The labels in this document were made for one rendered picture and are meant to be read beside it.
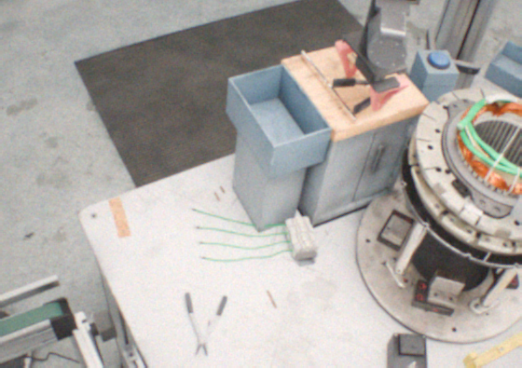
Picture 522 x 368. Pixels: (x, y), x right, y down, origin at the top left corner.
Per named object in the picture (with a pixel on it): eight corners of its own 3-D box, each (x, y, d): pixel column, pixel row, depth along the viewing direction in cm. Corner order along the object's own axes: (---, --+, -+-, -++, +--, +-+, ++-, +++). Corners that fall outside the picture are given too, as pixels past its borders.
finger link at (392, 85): (366, 125, 105) (379, 85, 97) (343, 95, 108) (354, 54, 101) (399, 114, 107) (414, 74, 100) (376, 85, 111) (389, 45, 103)
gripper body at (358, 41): (374, 85, 99) (385, 49, 93) (339, 43, 104) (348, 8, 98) (406, 74, 101) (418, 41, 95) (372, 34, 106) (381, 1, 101)
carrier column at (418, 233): (397, 280, 119) (431, 216, 103) (390, 270, 121) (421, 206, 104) (406, 275, 120) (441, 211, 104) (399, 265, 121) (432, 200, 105)
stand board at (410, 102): (333, 143, 107) (336, 132, 105) (279, 69, 117) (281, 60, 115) (426, 112, 114) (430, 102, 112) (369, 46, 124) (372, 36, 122)
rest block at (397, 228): (409, 227, 125) (413, 221, 124) (399, 246, 122) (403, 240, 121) (391, 217, 127) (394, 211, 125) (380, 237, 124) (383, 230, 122)
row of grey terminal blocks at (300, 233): (318, 263, 123) (322, 252, 119) (294, 267, 122) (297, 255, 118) (305, 221, 129) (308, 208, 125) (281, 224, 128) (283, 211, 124)
